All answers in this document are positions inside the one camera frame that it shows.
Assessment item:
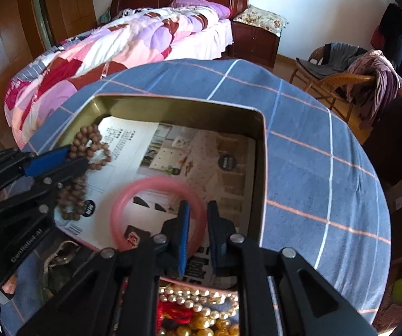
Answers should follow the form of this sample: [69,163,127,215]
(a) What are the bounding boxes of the silver metal wristwatch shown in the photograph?
[43,241,81,288]

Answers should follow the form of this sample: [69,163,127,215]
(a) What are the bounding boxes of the red cord pendant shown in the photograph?
[155,300,195,335]

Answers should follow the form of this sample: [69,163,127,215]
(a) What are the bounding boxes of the pearl bead necklace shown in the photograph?
[157,284,241,319]

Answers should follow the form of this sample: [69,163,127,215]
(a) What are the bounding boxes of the brown wooden bead mala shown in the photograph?
[57,124,111,221]

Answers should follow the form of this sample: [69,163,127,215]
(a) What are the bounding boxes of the golden bead bracelet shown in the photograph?
[158,312,241,336]

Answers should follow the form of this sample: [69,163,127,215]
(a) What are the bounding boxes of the pink bangle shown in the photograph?
[110,176,207,256]

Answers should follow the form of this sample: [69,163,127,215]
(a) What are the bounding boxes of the blue plaid tablecloth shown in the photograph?
[28,60,391,322]

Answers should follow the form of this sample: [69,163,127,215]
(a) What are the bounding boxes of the printed paper liner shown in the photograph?
[55,116,256,289]

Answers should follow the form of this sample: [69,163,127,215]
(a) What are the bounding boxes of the pink metal tin box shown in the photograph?
[48,92,269,289]

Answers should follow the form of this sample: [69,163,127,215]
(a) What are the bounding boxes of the wooden wardrobe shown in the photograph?
[0,0,96,147]

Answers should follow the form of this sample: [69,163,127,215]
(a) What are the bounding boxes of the wicker chair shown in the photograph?
[289,46,373,123]

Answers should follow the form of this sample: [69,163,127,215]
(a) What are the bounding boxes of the purple clothes on chair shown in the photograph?
[346,50,400,129]

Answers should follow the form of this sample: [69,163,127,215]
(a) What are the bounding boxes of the bed with patchwork quilt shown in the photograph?
[4,6,233,148]

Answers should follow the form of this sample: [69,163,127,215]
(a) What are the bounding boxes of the grey garment on chair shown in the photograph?
[297,42,367,79]

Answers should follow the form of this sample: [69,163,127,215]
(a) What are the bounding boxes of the wooden nightstand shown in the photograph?
[227,21,280,69]

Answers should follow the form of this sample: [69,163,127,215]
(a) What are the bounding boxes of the purple pillow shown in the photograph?
[170,0,231,20]

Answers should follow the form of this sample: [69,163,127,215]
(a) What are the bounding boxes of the floral cushion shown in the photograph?
[234,4,288,37]

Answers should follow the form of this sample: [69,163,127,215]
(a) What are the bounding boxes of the hanging dark coats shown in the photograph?
[370,3,402,77]

